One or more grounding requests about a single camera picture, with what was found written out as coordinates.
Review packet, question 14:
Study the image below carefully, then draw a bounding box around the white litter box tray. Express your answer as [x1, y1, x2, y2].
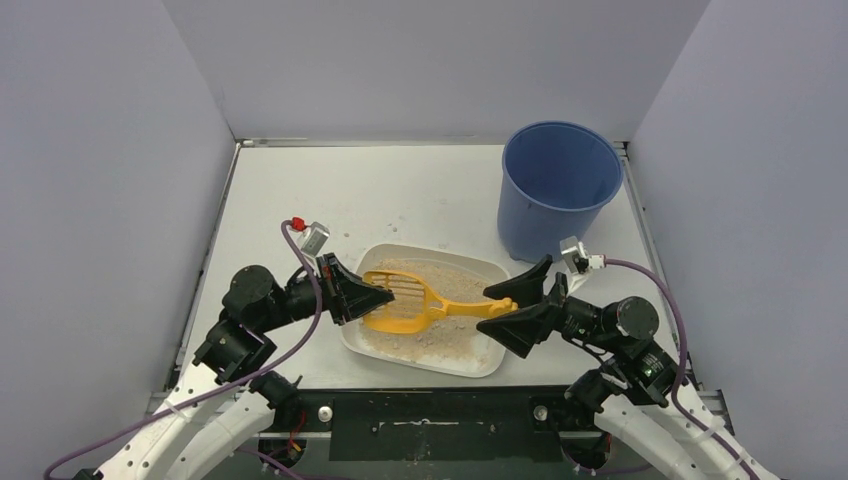
[341, 243, 509, 378]

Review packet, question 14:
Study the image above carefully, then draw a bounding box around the yellow litter scoop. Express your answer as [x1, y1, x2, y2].
[363, 270, 519, 335]

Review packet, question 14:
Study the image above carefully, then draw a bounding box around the blue plastic bucket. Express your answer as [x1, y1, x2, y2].
[496, 121, 624, 263]

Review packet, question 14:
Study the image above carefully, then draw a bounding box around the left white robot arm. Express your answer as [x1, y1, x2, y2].
[76, 254, 394, 479]

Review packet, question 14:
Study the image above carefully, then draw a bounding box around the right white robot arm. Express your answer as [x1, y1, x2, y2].
[477, 256, 775, 479]

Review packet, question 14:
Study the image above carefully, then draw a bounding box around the beige cat litter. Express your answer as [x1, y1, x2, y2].
[360, 259, 486, 363]

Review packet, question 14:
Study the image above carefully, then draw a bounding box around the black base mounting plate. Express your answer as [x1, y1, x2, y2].
[262, 385, 612, 466]

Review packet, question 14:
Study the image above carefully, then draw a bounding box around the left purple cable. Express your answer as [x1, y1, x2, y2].
[42, 218, 325, 480]

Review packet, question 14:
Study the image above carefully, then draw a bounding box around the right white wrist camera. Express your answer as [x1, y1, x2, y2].
[560, 236, 606, 294]

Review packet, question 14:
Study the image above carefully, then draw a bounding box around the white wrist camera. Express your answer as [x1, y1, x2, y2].
[560, 236, 606, 294]
[298, 222, 330, 258]

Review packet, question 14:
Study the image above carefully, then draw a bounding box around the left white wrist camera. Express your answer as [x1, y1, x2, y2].
[298, 222, 330, 258]

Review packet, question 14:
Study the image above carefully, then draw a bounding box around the aluminium table frame rail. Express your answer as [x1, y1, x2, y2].
[612, 140, 735, 434]

